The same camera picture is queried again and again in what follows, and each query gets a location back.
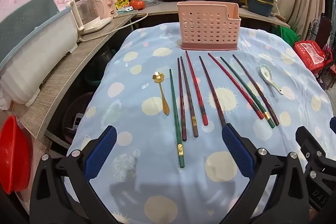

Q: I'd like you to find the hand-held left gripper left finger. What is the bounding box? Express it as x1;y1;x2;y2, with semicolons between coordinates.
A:
29;125;118;224

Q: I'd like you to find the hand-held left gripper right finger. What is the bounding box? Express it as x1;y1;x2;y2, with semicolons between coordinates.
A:
221;123;310;224

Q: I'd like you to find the green chopstick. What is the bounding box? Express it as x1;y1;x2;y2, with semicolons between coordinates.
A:
220;56;276;129
169;69;186;169

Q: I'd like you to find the brown chopstick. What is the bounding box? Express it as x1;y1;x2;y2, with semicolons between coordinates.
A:
180;56;198;138
232;54;280;126

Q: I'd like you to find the dark red chopstick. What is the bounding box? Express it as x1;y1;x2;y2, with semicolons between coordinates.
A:
177;57;187;141
199;55;227;128

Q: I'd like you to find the white ceramic soup spoon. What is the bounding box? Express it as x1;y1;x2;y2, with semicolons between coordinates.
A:
260;64;284;95

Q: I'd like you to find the gold flower spoon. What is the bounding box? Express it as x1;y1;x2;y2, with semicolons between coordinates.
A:
152;72;171;115

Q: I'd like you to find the pink perforated utensil basket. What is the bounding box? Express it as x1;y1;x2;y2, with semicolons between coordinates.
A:
176;2;241;51

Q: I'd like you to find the blue dotted tablecloth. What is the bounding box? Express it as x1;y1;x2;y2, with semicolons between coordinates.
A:
67;22;334;224

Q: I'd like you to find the red plastic bag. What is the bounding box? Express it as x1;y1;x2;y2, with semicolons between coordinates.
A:
293;41;328;72

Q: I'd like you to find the grey wooden counter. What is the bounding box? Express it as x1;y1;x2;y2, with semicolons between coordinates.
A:
20;0;290;140

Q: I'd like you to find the red plastic basin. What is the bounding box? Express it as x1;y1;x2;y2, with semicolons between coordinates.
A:
0;115;32;194

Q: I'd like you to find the dark metal chair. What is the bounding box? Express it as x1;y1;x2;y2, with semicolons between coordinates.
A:
310;17;336;88

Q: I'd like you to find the green plastic bag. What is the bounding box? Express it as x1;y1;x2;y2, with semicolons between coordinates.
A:
272;25;300;48

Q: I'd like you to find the white plastic tub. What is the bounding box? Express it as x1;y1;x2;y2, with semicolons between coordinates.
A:
0;7;79;106

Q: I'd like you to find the blue bowl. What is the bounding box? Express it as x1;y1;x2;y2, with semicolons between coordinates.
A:
247;0;273;17

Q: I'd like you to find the glass kettle white base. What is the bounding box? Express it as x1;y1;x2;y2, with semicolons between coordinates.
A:
69;0;113;35

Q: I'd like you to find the small teal packet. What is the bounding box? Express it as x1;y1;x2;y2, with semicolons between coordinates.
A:
118;5;139;13

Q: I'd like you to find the black induction cooker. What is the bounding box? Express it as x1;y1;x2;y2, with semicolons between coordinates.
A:
202;0;246;6

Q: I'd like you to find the red tomato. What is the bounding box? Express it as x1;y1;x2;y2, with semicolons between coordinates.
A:
130;0;146;10

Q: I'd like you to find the teal plastic panel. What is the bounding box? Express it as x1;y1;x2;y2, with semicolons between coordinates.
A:
0;0;59;62

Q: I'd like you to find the white power cable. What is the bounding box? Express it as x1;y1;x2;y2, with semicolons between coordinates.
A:
79;12;149;43

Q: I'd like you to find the wooden handled tool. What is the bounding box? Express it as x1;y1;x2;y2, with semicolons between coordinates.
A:
270;11;286;22

